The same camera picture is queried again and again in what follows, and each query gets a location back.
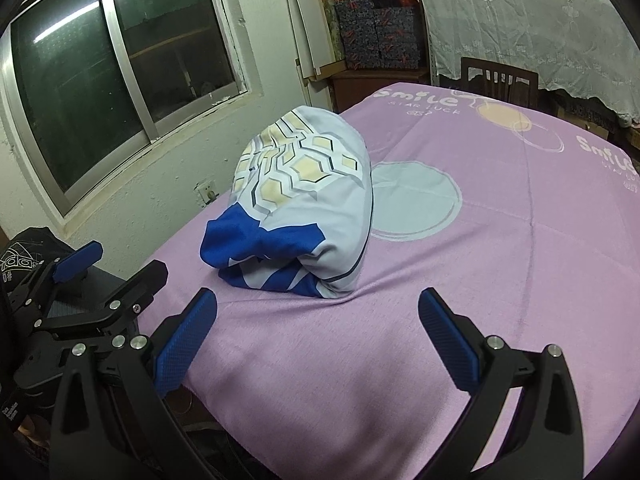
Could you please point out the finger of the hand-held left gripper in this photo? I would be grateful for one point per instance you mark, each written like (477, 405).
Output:
(145, 282)
(77, 260)

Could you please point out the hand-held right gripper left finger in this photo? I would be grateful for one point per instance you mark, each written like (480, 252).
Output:
(185, 340)

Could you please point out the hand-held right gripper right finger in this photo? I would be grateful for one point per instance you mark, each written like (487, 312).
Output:
(447, 342)

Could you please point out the blue printed zip hoodie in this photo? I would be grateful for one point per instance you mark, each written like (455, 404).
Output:
(310, 210)

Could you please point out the purple printed blanket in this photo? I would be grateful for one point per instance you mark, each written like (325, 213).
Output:
(450, 260)

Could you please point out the aluminium sliding window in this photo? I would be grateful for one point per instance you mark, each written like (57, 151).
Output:
(75, 85)

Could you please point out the old wooden desk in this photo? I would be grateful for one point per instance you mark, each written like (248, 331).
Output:
(595, 125)

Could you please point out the brown low wooden cabinet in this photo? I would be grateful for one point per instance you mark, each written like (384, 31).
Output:
(360, 90)

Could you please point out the dark wooden chair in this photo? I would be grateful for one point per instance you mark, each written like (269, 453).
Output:
(472, 72)

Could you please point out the white leaning boards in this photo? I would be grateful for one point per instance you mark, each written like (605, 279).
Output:
(305, 20)

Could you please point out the stack of dark patterned boxes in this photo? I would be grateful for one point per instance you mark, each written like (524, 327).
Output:
(380, 35)

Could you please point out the green patterned panel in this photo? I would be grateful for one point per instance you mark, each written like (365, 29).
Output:
(330, 20)

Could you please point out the white lace cloth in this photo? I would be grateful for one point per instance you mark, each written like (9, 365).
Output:
(525, 20)

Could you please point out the white wall socket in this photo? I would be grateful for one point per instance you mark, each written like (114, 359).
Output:
(206, 191)

